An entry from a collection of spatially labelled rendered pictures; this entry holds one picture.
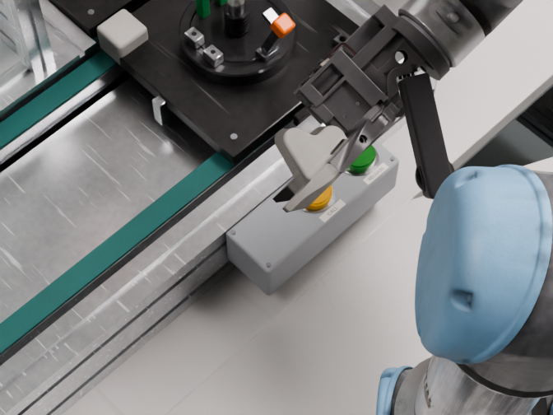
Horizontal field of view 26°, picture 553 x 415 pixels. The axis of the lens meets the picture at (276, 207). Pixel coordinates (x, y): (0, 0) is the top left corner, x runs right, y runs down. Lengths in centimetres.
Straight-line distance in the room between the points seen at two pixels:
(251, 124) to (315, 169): 35
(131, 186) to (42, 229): 11
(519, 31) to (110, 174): 58
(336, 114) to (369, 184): 29
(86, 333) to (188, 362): 14
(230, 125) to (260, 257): 17
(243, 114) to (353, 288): 24
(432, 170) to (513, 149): 149
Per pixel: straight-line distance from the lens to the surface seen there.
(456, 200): 69
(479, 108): 155
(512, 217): 67
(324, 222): 132
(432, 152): 109
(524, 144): 258
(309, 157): 104
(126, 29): 145
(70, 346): 127
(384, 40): 110
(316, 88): 107
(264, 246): 131
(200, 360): 136
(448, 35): 109
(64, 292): 132
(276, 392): 134
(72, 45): 149
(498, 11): 111
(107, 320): 128
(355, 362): 136
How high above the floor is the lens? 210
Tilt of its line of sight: 59 degrees down
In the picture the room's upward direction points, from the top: straight up
